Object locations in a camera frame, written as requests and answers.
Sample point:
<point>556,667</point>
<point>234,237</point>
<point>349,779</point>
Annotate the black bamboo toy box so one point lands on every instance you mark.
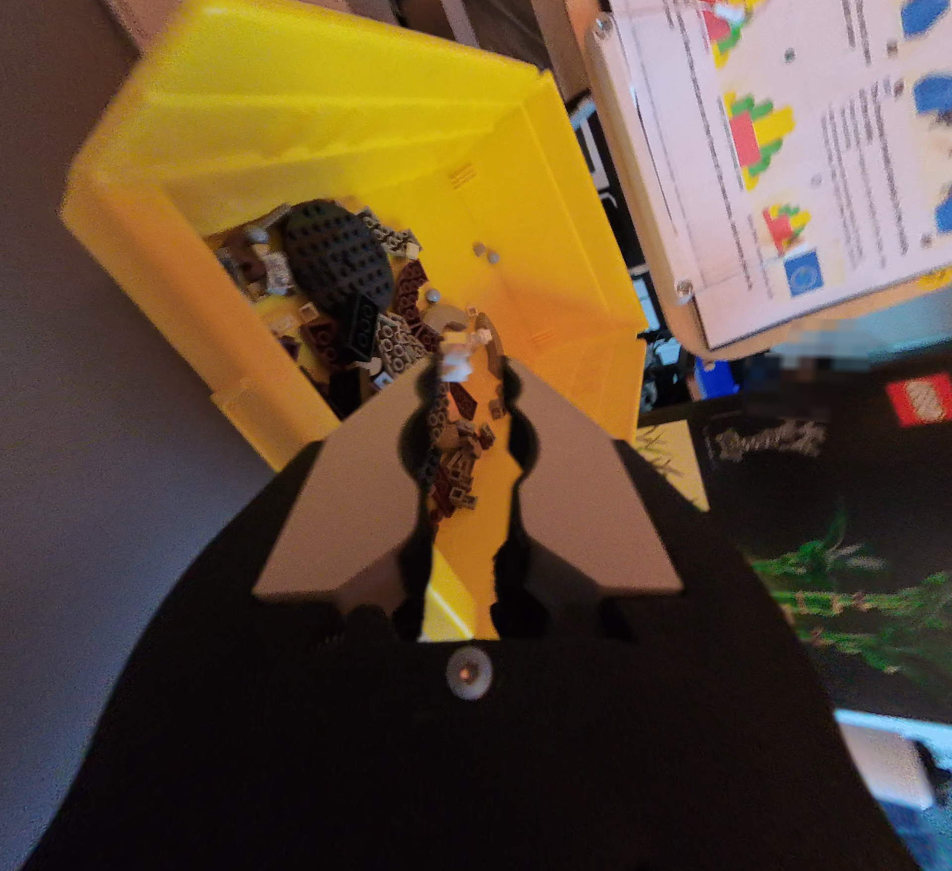
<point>818,499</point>

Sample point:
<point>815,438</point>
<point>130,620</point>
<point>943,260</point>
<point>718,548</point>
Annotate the pile of toy bricks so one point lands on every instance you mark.
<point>387,335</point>

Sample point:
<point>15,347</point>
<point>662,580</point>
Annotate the small white toy piece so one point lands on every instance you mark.
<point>457,365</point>

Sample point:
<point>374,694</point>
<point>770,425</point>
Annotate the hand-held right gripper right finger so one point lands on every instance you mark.
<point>587,514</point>

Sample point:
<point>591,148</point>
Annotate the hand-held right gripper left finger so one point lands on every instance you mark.
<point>349,514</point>

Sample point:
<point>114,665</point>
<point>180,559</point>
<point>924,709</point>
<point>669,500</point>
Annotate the black round toy plate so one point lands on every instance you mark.
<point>338,257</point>

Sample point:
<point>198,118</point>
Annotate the grey desk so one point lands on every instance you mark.
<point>89,440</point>

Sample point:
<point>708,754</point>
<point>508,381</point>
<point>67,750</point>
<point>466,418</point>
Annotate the yellow plastic bin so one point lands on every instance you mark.
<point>335,127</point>

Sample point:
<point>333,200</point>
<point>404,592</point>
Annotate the colourful instruction page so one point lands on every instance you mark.
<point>781,105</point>

